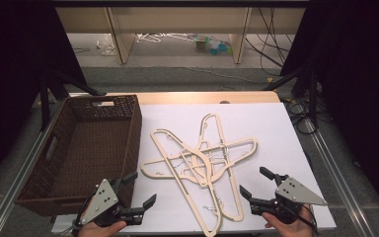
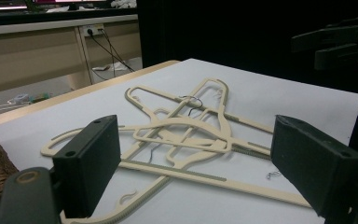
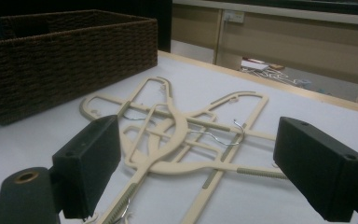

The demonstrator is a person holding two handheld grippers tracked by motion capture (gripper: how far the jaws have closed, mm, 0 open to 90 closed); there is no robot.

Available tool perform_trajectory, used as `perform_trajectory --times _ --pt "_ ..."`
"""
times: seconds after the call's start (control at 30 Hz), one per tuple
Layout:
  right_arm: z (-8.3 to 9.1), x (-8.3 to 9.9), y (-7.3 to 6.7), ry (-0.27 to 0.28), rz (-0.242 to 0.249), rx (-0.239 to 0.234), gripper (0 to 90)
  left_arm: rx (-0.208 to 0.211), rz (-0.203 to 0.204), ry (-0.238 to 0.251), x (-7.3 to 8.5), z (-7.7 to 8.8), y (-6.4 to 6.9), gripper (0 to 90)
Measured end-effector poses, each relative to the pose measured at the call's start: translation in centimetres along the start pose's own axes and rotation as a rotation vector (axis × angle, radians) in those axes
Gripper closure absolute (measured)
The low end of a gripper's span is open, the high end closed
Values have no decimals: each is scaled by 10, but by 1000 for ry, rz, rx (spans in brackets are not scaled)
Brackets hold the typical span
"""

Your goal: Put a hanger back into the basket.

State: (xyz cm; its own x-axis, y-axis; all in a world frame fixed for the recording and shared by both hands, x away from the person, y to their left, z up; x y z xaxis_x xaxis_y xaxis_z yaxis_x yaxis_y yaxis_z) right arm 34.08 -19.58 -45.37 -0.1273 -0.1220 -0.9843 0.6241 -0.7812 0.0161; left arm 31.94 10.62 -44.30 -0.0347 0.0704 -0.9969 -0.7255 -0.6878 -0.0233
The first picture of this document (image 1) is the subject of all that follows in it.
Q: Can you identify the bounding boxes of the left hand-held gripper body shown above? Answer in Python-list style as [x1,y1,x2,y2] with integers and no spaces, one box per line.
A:
[77,178,144,229]

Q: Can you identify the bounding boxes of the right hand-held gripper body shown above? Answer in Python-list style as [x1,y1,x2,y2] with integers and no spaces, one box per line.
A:
[249,174,329,225]

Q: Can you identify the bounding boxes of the beige plastic clothes hanger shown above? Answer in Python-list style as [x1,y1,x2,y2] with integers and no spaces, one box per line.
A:
[140,136,259,181]
[195,113,245,223]

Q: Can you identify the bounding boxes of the pile of cream hangers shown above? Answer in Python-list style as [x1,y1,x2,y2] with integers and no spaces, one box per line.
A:
[150,128,225,237]

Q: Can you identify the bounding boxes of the brown woven basket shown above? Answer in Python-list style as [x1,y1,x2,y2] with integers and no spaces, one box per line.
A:
[14,94,143,217]

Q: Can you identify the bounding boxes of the person's left hand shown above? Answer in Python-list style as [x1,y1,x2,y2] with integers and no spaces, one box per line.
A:
[77,220,127,237]

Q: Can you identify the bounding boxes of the person's right hand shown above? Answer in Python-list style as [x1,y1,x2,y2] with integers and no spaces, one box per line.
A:
[261,203,317,237]

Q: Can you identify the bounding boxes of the white table sheet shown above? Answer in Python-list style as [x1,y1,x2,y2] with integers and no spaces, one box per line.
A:
[50,102,338,236]

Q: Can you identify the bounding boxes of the black tripod legs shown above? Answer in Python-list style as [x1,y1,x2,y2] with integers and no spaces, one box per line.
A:
[262,64,321,123]
[38,69,107,132]

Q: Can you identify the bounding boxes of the black curtain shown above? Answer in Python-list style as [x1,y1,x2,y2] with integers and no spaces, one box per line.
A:
[0,0,90,194]
[279,0,379,218]

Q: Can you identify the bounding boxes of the clear plastic bag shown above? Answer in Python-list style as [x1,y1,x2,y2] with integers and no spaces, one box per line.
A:
[96,34,116,56]

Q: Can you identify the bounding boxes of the colourful plastic items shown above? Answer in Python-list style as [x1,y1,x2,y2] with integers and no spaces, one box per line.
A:
[193,35,234,56]

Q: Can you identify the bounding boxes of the beige wooden desk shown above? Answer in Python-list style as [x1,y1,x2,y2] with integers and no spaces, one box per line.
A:
[54,6,308,65]

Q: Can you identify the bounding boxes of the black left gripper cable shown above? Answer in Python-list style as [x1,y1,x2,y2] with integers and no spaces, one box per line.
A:
[71,194,95,236]

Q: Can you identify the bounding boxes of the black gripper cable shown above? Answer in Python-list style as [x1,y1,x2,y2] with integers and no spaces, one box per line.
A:
[71,194,95,236]
[284,201,319,233]

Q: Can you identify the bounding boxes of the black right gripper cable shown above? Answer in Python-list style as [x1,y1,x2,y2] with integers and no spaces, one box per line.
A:
[284,201,319,233]

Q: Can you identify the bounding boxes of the aluminium rail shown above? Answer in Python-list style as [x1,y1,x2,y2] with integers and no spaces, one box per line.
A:
[300,117,379,237]
[0,93,72,237]

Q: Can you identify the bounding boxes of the black coiled cables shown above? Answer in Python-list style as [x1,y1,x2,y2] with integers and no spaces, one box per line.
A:
[283,96,321,135]

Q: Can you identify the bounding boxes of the thin white floor cable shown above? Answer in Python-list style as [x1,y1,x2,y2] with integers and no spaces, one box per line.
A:
[187,66,262,84]

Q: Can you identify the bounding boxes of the black hanging cables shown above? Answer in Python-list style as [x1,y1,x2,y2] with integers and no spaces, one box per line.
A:
[245,7,295,77]

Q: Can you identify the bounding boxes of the white wire hangers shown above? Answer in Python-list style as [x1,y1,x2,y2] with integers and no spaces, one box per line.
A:
[135,32,196,44]

